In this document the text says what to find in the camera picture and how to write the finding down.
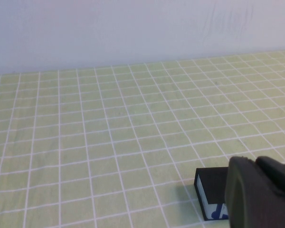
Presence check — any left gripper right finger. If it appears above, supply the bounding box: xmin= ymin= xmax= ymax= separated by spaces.
xmin=255 ymin=155 xmax=285 ymax=203

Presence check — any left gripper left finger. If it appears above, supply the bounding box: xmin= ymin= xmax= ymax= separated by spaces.
xmin=225 ymin=156 xmax=285 ymax=228

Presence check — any black glasses case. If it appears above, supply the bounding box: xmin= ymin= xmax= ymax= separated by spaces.
xmin=194 ymin=166 xmax=231 ymax=221

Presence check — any green grid tablecloth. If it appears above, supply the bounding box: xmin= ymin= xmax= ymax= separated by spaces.
xmin=0 ymin=49 xmax=285 ymax=228

